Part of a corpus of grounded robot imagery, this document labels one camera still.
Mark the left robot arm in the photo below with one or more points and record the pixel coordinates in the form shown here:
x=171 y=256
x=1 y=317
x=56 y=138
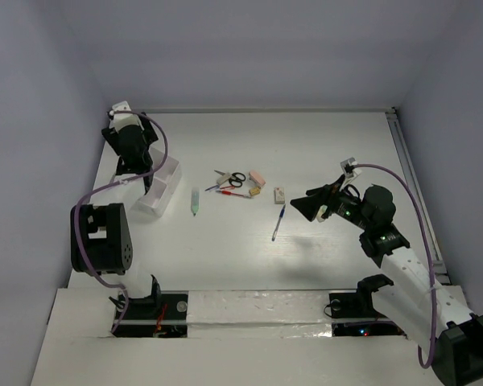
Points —
x=100 y=235

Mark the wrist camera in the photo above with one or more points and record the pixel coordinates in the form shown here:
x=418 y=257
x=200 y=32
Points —
x=121 y=115
x=350 y=168

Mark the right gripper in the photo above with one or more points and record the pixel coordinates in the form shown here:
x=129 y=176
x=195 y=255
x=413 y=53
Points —
x=310 y=205

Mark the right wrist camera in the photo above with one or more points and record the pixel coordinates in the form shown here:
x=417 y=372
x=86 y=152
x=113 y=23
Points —
x=350 y=168

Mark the yellow eraser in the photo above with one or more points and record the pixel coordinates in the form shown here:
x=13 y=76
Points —
x=254 y=191

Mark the blue ballpoint pen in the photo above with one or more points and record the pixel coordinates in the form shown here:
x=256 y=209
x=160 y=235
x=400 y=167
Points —
x=279 y=221

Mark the black handled scissors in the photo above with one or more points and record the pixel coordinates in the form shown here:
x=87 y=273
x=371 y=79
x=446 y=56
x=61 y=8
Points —
x=237 y=178

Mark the pink eraser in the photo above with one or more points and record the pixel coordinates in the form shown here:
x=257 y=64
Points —
x=256 y=178

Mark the yellow highlighter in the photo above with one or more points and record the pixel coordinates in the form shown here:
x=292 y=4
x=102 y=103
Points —
x=322 y=214

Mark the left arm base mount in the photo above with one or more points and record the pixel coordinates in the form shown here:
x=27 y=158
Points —
x=158 y=315

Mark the aluminium side rail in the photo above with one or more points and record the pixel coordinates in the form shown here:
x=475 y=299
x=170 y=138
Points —
x=412 y=182

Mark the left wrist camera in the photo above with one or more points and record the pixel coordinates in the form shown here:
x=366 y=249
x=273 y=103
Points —
x=121 y=115

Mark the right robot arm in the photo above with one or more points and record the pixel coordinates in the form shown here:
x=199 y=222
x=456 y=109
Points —
x=449 y=335

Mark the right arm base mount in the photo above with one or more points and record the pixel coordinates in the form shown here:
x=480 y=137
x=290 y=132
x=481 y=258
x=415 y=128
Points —
x=352 y=313

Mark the white eraser box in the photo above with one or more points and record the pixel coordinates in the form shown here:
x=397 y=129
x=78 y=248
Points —
x=279 y=195

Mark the green highlighter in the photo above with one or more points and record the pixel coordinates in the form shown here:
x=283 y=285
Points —
x=195 y=200

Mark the red gel pen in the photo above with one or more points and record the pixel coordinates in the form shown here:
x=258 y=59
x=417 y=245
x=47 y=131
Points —
x=234 y=194

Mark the white compartment organizer box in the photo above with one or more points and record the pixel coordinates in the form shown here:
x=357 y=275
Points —
x=155 y=200

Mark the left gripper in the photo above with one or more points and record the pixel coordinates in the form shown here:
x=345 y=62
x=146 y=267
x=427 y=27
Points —
x=111 y=135

